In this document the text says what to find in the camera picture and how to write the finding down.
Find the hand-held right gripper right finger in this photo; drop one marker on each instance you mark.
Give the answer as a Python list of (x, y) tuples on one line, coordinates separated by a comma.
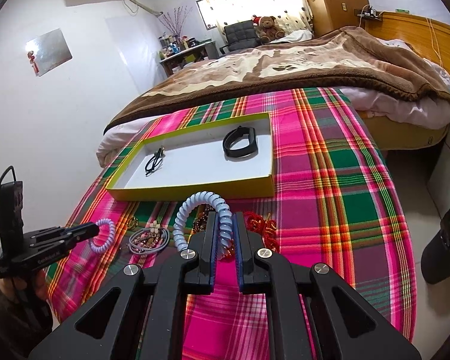
[(242, 258)]

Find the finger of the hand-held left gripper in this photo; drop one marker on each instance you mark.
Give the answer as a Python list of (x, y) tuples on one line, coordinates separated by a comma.
[(82, 229), (60, 246)]

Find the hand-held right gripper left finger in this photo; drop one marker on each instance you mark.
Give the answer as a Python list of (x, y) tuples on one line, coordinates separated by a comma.
[(212, 258)]

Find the red knot ornament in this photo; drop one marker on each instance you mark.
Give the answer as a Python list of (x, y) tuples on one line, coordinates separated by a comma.
[(262, 228)]

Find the yellow-green shallow box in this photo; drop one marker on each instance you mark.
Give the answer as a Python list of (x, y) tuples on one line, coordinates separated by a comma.
[(195, 165)]

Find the person's left forearm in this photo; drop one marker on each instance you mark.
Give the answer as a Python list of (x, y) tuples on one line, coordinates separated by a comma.
[(11, 324)]

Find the person's left hand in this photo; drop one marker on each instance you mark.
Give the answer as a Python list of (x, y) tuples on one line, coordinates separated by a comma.
[(42, 285)]

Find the black wrist band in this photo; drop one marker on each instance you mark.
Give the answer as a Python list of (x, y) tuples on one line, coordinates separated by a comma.
[(243, 156)]

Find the pink green plaid cloth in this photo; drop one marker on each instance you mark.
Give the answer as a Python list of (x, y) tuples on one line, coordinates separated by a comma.
[(322, 180)]

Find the brown patterned blanket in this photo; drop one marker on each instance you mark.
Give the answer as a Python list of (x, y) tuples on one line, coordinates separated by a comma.
[(285, 71)]

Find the shelf with bottles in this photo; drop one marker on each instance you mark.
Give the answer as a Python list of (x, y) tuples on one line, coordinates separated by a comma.
[(183, 60)]

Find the black trash bin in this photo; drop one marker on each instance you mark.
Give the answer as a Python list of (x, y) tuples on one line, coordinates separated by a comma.
[(442, 255)]

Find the group of toiletry bottles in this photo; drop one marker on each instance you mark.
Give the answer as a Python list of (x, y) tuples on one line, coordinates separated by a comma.
[(174, 47)]

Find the bed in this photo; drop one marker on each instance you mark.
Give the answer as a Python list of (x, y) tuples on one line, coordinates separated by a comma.
[(408, 135)]

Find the grey chair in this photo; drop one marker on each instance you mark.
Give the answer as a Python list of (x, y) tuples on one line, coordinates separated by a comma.
[(240, 33)]

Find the vase of purple branches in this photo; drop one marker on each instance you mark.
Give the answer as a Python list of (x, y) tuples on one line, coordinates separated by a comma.
[(176, 20)]

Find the air conditioner pipe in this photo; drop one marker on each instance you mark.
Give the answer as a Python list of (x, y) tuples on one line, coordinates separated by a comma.
[(140, 5)]

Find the brown teddy bear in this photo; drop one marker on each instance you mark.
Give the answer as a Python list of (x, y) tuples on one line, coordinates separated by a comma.
[(268, 28)]

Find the wooden wardrobe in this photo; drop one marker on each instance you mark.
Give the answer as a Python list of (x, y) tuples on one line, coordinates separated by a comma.
[(330, 0)]

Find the wooden headboard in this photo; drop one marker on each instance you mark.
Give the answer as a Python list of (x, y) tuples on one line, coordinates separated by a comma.
[(408, 33)]

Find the red hanging wall ornament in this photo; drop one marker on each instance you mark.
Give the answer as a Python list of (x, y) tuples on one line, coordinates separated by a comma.
[(33, 63)]

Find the reflective wall sheet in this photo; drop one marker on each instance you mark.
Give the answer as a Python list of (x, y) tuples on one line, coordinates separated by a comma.
[(50, 50)]

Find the small wall shelf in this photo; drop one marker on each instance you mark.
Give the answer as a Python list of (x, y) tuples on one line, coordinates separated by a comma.
[(369, 14)]

